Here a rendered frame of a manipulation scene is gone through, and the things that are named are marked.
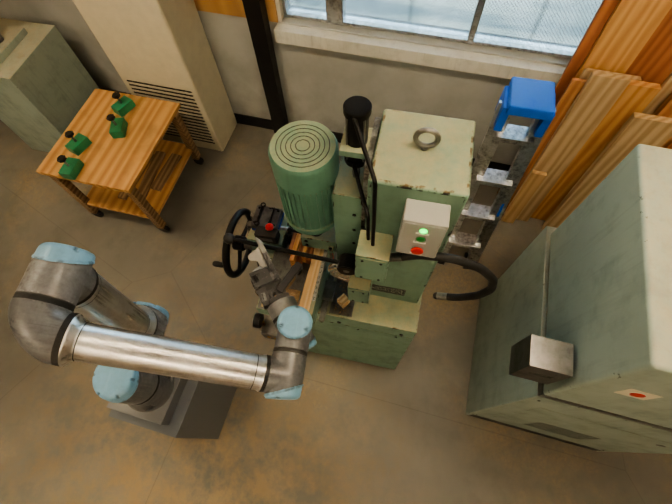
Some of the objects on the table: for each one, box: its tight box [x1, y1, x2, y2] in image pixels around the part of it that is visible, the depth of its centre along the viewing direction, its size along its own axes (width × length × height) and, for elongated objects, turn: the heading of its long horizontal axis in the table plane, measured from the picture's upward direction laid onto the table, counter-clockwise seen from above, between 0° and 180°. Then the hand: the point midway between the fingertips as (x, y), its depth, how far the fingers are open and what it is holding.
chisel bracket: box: [300, 226, 336, 252], centre depth 140 cm, size 7×14×8 cm, turn 79°
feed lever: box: [223, 233, 355, 275], centre depth 121 cm, size 36×5×32 cm
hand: (260, 246), depth 128 cm, fingers open, 14 cm apart
